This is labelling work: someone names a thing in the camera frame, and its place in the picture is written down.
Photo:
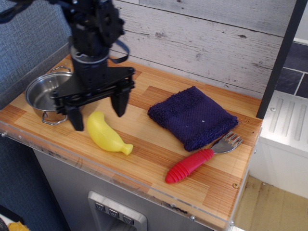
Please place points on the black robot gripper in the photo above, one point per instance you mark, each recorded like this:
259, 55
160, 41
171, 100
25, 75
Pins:
92, 80

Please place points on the yellow toy banana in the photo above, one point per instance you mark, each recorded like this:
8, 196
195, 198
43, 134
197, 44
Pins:
104, 136

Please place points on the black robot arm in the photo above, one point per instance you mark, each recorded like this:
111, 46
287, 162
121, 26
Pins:
35, 34

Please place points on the clear acrylic table edge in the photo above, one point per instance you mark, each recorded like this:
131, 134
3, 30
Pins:
210, 193

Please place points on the stainless steel pot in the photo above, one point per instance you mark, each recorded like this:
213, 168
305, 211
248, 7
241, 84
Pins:
37, 94

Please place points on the grey toy fridge cabinet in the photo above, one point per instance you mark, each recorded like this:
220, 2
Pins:
101, 192

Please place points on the purple folded towel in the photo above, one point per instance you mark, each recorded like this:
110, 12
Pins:
193, 118

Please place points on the silver dispenser button panel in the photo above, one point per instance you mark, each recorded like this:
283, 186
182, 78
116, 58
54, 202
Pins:
110, 215

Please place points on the yellow black object on floor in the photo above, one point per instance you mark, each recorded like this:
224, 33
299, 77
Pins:
12, 222

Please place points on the white grooved side unit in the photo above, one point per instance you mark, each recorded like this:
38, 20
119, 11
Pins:
281, 152

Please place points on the red handled metal fork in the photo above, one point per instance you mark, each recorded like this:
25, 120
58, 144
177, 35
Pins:
188, 165

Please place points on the right black post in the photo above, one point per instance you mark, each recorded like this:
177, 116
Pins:
287, 41

